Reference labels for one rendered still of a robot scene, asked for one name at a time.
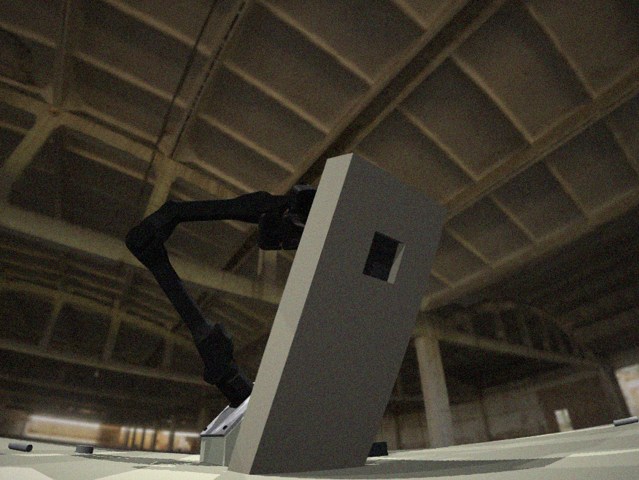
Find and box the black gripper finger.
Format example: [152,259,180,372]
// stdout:
[282,214,305,250]

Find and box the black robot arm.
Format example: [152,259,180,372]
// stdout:
[125,182,318,408]

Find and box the dark grey panel with square opening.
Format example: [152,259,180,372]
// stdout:
[227,152,448,475]

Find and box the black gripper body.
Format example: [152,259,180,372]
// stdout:
[258,213,308,250]

